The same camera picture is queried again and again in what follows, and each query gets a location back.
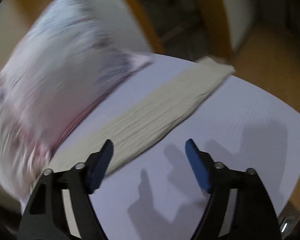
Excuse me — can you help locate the beige cable-knit sweater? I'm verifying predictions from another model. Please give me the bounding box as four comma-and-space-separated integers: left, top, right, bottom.
47, 58, 235, 174

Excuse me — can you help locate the lavender bed sheet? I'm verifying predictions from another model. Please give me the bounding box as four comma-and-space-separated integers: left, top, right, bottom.
20, 52, 300, 240

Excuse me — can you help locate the pink floral pillow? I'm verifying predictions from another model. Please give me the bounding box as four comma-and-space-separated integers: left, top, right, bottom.
0, 0, 152, 200

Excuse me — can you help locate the wooden bed frame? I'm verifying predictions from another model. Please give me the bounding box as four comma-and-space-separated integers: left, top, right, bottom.
112, 0, 300, 213

